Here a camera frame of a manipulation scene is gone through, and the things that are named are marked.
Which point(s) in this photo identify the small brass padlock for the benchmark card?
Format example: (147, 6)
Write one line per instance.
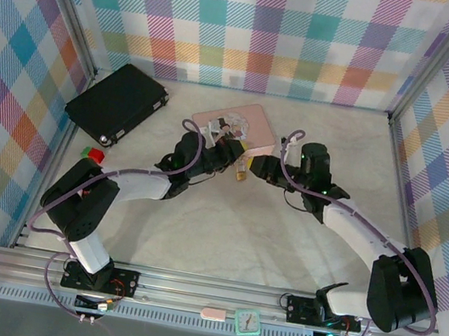
(242, 174)

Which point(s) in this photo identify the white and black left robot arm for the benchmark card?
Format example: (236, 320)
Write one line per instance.
(140, 184)

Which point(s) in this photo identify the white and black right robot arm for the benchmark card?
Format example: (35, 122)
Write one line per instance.
(351, 232)

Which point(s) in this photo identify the pink tin box wedding print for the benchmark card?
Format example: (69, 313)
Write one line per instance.
(261, 127)

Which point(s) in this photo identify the black zip case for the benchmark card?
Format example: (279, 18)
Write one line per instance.
(116, 104)

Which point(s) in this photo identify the red and green block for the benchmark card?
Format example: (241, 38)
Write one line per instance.
(93, 154)

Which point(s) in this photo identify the pink eraser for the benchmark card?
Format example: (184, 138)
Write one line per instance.
(214, 314)

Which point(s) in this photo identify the small teal clock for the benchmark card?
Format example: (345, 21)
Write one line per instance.
(247, 322)

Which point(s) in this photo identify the small green circuit board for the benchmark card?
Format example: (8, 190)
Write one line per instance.
(106, 306)

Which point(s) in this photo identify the aluminium side rail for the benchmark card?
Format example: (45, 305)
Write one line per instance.
(66, 137)
(403, 193)

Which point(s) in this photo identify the aluminium front frame rail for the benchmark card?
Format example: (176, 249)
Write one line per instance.
(195, 292)

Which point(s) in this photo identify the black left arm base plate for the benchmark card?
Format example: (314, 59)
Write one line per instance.
(127, 283)

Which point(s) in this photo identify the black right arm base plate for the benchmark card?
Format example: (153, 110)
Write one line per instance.
(300, 310)

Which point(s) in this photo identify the aluminium frame post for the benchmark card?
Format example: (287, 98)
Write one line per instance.
(436, 61)
(68, 4)

